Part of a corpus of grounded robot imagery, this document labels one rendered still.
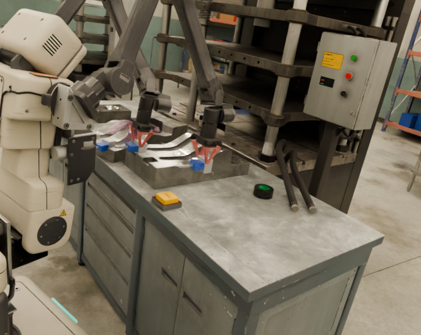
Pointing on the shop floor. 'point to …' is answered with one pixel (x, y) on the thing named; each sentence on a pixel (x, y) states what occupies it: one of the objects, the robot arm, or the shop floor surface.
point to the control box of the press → (344, 92)
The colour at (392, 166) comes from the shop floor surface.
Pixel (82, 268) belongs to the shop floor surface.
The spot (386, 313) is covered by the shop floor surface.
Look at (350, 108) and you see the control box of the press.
